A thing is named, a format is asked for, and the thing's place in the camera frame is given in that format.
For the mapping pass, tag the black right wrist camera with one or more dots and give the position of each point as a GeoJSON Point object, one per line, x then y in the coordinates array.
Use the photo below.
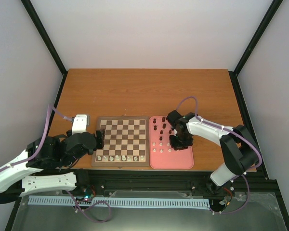
{"type": "Point", "coordinates": [173, 117]}

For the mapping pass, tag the pink piece tray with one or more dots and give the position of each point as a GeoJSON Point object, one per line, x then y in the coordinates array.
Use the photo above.
{"type": "Point", "coordinates": [162, 155]}

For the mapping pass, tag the wooden chessboard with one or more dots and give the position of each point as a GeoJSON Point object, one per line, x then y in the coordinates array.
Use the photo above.
{"type": "Point", "coordinates": [124, 135]}

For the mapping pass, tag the left black frame post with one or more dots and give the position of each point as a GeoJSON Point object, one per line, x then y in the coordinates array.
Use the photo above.
{"type": "Point", "coordinates": [44, 35]}

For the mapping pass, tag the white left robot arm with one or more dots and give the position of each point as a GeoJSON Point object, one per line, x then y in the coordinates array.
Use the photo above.
{"type": "Point", "coordinates": [48, 167]}

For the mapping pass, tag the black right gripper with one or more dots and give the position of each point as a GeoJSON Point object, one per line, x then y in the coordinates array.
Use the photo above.
{"type": "Point", "coordinates": [177, 147]}

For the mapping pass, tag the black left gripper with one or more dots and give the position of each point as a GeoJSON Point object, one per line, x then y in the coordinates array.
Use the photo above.
{"type": "Point", "coordinates": [101, 138]}

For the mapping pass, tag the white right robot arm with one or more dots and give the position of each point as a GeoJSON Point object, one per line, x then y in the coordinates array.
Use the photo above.
{"type": "Point", "coordinates": [239, 149]}

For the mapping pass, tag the right black frame post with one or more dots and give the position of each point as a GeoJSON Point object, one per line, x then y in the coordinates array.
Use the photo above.
{"type": "Point", "coordinates": [274, 6]}

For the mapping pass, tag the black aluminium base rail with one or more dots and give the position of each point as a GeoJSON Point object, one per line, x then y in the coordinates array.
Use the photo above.
{"type": "Point", "coordinates": [106, 182]}

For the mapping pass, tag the green lit circuit board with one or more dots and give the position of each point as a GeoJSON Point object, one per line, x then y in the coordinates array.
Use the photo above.
{"type": "Point", "coordinates": [89, 193]}

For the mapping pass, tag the black frame post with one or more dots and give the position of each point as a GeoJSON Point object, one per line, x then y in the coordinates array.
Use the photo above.
{"type": "Point", "coordinates": [274, 6]}
{"type": "Point", "coordinates": [44, 35]}

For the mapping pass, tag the light blue cable duct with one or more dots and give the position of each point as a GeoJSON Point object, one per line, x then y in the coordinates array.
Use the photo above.
{"type": "Point", "coordinates": [120, 202]}

